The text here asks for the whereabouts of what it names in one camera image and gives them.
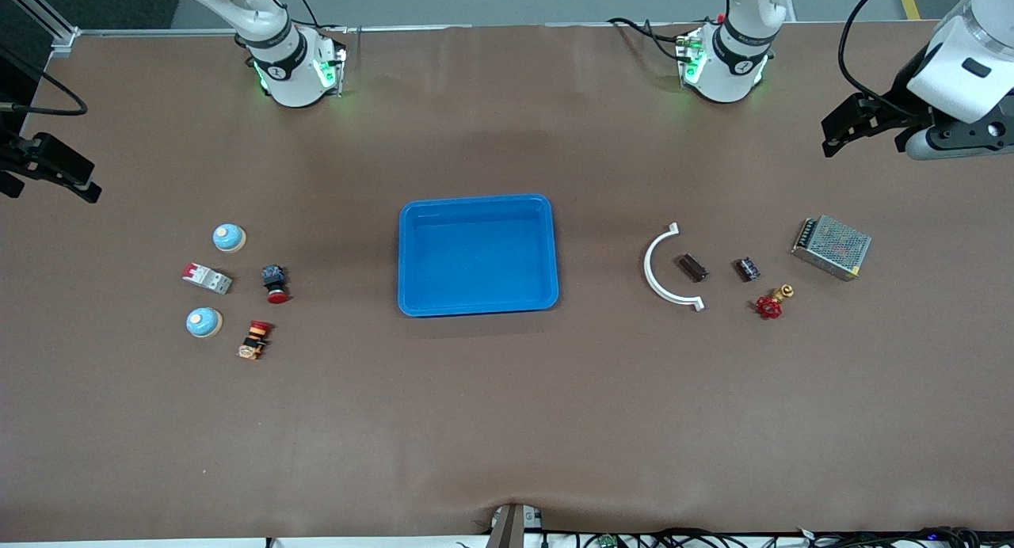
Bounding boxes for metal mesh power supply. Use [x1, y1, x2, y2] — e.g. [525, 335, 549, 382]
[791, 215, 873, 282]

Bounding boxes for white red circuit breaker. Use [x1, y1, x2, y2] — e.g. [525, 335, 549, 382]
[181, 262, 234, 295]

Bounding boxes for red mushroom emergency button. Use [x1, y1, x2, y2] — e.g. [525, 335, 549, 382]
[261, 264, 291, 305]

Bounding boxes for blue plastic tray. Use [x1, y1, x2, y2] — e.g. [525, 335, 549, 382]
[397, 193, 560, 318]

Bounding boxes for aluminium frame post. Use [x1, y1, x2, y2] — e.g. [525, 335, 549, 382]
[0, 0, 80, 58]

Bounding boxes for red handled brass valve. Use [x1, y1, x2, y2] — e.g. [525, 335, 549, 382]
[754, 284, 795, 320]

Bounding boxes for white curved bracket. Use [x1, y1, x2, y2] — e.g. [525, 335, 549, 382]
[643, 223, 705, 312]

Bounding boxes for black base cable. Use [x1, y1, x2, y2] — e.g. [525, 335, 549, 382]
[607, 16, 692, 63]
[292, 0, 351, 36]

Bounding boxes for red orange push switch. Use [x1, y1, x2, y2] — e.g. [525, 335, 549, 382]
[237, 319, 274, 361]

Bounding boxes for black table edge cables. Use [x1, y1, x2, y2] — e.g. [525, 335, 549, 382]
[456, 526, 1014, 548]

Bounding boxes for grey metal table bracket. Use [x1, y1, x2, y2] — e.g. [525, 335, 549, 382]
[485, 504, 543, 548]

